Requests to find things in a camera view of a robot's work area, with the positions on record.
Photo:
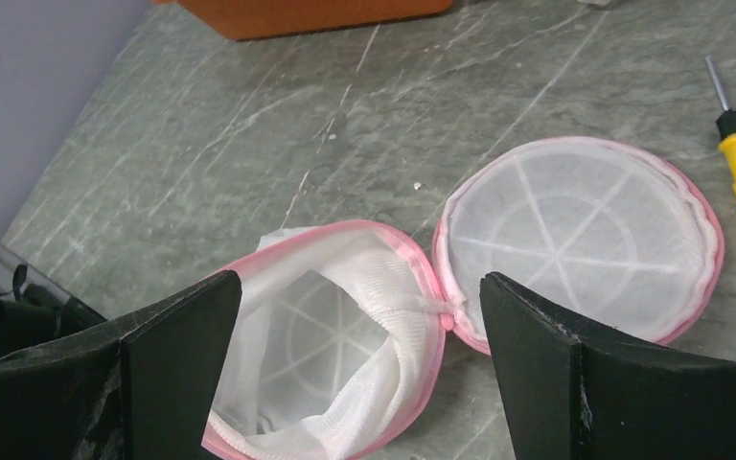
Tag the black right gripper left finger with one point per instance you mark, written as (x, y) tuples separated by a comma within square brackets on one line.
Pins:
[(139, 386)]

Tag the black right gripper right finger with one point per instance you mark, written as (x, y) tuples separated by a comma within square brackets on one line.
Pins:
[(575, 388)]

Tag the white mesh pink-zip laundry bag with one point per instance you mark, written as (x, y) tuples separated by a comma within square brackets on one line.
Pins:
[(342, 327)]

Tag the orange plastic tub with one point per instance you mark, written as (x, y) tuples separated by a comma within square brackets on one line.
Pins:
[(254, 19)]

